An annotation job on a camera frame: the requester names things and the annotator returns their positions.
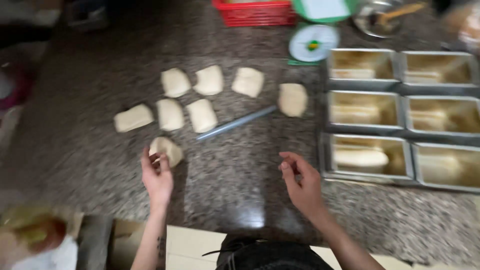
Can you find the green kitchen scale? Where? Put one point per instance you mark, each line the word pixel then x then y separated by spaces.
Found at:
pixel 313 43

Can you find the thin grey rolling pin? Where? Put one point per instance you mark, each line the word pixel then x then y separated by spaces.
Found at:
pixel 236 122

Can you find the batch of shaped dough loaves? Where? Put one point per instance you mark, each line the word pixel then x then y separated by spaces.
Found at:
pixel 360 157

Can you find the steel mixing bowl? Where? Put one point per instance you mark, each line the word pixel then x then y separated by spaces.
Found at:
pixel 369 22

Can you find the set of metal loaf tins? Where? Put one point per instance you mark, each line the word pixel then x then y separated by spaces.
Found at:
pixel 403 88

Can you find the brown cardboard box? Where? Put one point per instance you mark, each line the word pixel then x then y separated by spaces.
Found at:
pixel 123 240

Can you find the person's left hand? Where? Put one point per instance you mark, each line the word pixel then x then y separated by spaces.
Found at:
pixel 159 183

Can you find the wooden spoon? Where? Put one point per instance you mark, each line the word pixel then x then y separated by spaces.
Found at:
pixel 399 12

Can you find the dough lump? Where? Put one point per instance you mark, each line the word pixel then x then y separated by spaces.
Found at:
pixel 171 149

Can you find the group of flat dough pieces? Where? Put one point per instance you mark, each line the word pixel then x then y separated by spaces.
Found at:
pixel 202 115

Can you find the brown plastic bag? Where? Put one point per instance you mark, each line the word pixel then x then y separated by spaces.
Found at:
pixel 465 28

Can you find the red plastic basket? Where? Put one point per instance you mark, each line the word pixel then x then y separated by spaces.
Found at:
pixel 255 14

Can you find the bag with white cloth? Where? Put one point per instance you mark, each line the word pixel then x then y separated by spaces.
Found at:
pixel 35 240

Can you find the pink plastic container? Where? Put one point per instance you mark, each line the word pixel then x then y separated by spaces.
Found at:
pixel 17 88

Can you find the person's right hand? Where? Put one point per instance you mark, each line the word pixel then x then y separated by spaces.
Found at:
pixel 305 187

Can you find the person's black apron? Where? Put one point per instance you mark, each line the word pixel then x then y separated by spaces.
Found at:
pixel 270 257

